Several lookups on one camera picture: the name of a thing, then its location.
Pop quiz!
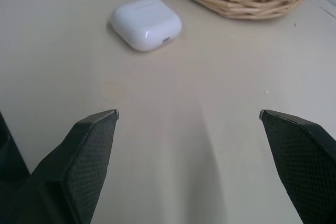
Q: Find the white earbuds charging case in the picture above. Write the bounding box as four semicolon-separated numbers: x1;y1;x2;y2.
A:
110;0;183;52

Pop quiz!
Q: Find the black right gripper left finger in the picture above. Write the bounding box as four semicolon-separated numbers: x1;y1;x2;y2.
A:
0;109;120;224

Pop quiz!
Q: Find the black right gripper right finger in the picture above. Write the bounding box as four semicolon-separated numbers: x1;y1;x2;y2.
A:
259;109;336;224

